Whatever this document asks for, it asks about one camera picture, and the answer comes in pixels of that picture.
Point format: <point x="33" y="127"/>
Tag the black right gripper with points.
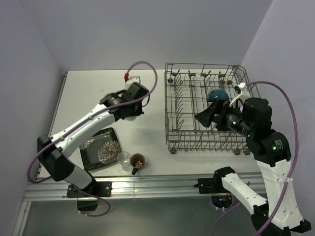
<point x="219" y="106"/>

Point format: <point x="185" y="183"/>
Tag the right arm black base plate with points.
<point x="220" y="197"/>

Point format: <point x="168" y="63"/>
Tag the light green cup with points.
<point x="130" y="118"/>

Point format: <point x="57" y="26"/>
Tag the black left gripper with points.
<point x="139" y="111"/>

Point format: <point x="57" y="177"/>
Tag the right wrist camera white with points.
<point x="243" y="94"/>

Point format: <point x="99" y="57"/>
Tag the dark brown mug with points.
<point x="137" y="161"/>

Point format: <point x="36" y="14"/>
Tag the aluminium rail frame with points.
<point x="166" y="175"/>

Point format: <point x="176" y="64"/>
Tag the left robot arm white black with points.
<point x="54" y="152"/>

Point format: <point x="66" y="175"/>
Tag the blue bowl with tan interior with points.
<point x="217" y="94"/>

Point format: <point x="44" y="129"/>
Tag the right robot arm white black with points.
<point x="278" y="214"/>

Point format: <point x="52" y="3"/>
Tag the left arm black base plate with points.
<point x="91" y="197"/>

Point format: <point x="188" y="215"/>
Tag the clear drinking glass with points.
<point x="123" y="159"/>

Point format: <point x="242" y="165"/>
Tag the black square floral plate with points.
<point x="100" y="150"/>

